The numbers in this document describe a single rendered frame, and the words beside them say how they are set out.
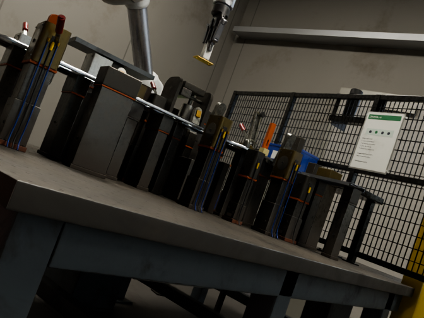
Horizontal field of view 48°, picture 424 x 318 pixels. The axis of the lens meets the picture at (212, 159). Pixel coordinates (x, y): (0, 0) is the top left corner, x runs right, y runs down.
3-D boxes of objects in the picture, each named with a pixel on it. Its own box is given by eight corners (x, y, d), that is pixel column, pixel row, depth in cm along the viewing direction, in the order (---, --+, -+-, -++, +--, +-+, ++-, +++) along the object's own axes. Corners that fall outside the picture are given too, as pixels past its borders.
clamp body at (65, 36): (-5, 144, 124) (47, 17, 127) (-13, 139, 136) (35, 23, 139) (28, 156, 129) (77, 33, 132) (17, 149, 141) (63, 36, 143)
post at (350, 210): (330, 258, 181) (354, 187, 183) (320, 254, 185) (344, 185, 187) (337, 261, 184) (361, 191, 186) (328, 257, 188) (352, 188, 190)
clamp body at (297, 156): (268, 236, 180) (299, 151, 182) (249, 229, 189) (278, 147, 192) (280, 241, 183) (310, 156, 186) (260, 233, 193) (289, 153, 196)
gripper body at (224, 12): (209, 5, 199) (202, 24, 198) (220, 0, 192) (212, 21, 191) (223, 14, 203) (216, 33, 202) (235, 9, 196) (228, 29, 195)
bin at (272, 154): (293, 172, 246) (301, 148, 247) (253, 162, 270) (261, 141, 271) (312, 181, 256) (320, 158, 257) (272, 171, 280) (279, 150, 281)
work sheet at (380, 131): (385, 174, 223) (406, 113, 226) (347, 167, 242) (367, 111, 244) (388, 175, 224) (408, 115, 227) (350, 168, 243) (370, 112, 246)
